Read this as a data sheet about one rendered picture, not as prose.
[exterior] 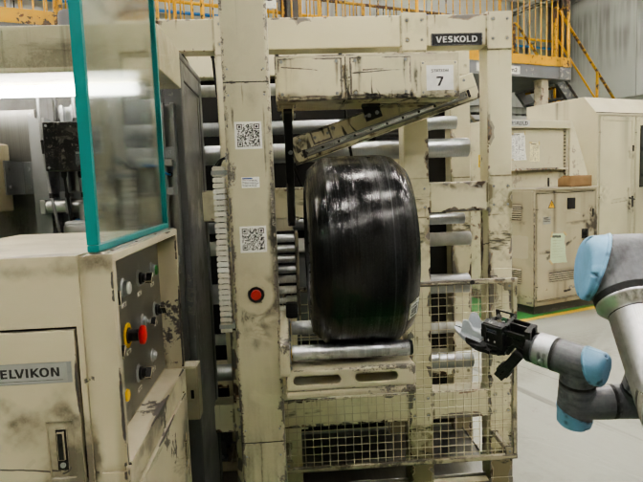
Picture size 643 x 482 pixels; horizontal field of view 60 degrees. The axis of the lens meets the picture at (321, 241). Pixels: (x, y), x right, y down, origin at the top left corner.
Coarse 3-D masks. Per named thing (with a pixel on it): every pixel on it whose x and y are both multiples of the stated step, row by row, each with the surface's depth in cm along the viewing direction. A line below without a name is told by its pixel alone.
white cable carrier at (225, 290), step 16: (224, 176) 161; (224, 192) 158; (224, 208) 158; (224, 224) 159; (224, 240) 159; (224, 256) 160; (224, 272) 160; (224, 288) 160; (224, 304) 161; (224, 320) 161
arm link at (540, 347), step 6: (540, 336) 125; (546, 336) 125; (552, 336) 125; (534, 342) 124; (540, 342) 124; (546, 342) 123; (552, 342) 128; (534, 348) 124; (540, 348) 123; (546, 348) 122; (534, 354) 124; (540, 354) 123; (546, 354) 122; (534, 360) 124; (540, 360) 123; (546, 360) 122; (546, 366) 123
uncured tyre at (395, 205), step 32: (320, 160) 161; (352, 160) 157; (384, 160) 157; (320, 192) 147; (352, 192) 146; (384, 192) 146; (320, 224) 144; (352, 224) 142; (384, 224) 142; (416, 224) 146; (320, 256) 143; (352, 256) 141; (384, 256) 142; (416, 256) 145; (320, 288) 145; (352, 288) 143; (384, 288) 143; (416, 288) 147; (320, 320) 151; (352, 320) 148; (384, 320) 149
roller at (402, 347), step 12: (300, 348) 155; (312, 348) 155; (324, 348) 156; (336, 348) 156; (348, 348) 156; (360, 348) 156; (372, 348) 156; (384, 348) 156; (396, 348) 156; (408, 348) 157; (300, 360) 155; (312, 360) 156
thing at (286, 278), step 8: (280, 232) 212; (288, 232) 212; (296, 232) 200; (280, 240) 200; (288, 240) 200; (296, 240) 199; (280, 248) 199; (288, 248) 199; (296, 248) 199; (280, 256) 201; (288, 256) 201; (296, 256) 202; (280, 264) 213; (288, 264) 213; (296, 264) 211; (280, 272) 200; (288, 272) 200; (296, 272) 214; (280, 280) 201; (288, 280) 201; (296, 280) 202; (280, 288) 201; (288, 288) 201; (296, 288) 201; (288, 296) 202; (296, 296) 202; (280, 304) 215
